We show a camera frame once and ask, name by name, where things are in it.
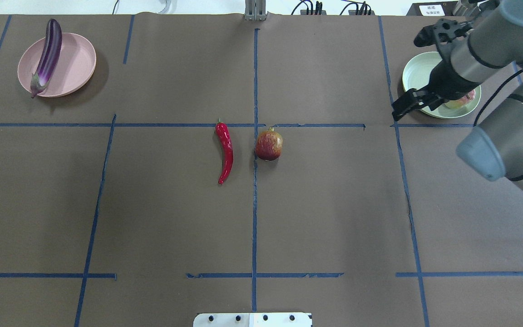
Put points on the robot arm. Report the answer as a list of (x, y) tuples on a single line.
[(470, 55)]

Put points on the purple eggplant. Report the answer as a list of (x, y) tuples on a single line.
[(49, 58)]

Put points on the red chili pepper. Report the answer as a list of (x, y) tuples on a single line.
[(224, 137)]

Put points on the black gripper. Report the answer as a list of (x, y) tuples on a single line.
[(448, 82)]

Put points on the peach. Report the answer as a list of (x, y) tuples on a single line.
[(463, 101)]

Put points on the pink plate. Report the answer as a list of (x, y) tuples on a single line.
[(76, 65)]

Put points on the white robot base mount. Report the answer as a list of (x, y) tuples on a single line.
[(254, 319)]

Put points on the green plate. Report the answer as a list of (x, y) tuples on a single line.
[(416, 75)]

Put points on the aluminium frame post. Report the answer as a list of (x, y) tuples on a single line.
[(255, 10)]

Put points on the red yellow pomegranate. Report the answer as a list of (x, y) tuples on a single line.
[(269, 145)]

